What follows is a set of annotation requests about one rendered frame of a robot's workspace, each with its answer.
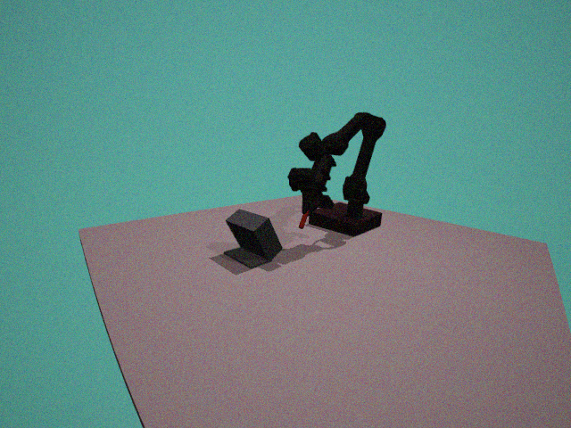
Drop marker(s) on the dark red peg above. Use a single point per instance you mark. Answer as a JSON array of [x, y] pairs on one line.
[[303, 220]]

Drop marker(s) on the dark grey sloped panel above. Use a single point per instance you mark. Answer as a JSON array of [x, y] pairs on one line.
[[256, 237]]

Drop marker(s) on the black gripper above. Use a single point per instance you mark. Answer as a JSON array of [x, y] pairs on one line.
[[315, 180]]

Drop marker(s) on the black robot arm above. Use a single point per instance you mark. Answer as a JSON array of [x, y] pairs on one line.
[[355, 186]]

